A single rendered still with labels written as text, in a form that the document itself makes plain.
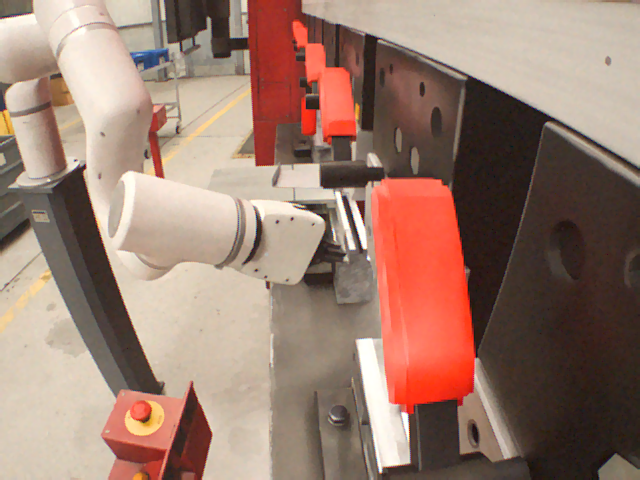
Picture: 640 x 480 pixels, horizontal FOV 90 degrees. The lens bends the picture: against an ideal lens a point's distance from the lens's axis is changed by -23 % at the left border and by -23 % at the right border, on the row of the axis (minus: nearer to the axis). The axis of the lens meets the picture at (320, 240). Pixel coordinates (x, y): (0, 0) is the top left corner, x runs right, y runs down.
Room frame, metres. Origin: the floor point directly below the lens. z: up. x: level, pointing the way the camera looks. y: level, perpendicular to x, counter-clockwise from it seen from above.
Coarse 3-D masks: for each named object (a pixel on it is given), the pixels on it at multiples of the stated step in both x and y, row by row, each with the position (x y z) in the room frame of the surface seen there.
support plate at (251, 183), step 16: (224, 176) 0.81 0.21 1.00; (240, 176) 0.81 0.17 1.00; (256, 176) 0.81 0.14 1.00; (224, 192) 0.73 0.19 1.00; (240, 192) 0.73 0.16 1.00; (256, 192) 0.73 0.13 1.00; (272, 192) 0.73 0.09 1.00; (288, 192) 0.73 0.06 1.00; (304, 192) 0.73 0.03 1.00; (320, 192) 0.73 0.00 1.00
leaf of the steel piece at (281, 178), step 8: (272, 176) 0.76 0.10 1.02; (280, 176) 0.80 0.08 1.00; (288, 176) 0.80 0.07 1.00; (296, 176) 0.80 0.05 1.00; (304, 176) 0.80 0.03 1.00; (312, 176) 0.80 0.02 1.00; (272, 184) 0.75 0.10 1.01; (280, 184) 0.76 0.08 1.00; (288, 184) 0.76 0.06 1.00; (296, 184) 0.76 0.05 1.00; (304, 184) 0.76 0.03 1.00; (312, 184) 0.76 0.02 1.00
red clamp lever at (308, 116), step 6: (300, 78) 0.63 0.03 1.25; (306, 78) 0.63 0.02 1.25; (300, 84) 0.62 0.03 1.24; (306, 84) 0.62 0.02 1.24; (306, 90) 0.63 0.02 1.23; (306, 114) 0.62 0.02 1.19; (312, 114) 0.62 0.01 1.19; (306, 120) 0.62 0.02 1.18; (312, 120) 0.62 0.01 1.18; (306, 126) 0.62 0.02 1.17; (312, 126) 0.62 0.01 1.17; (306, 132) 0.62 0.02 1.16; (312, 132) 0.62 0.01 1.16
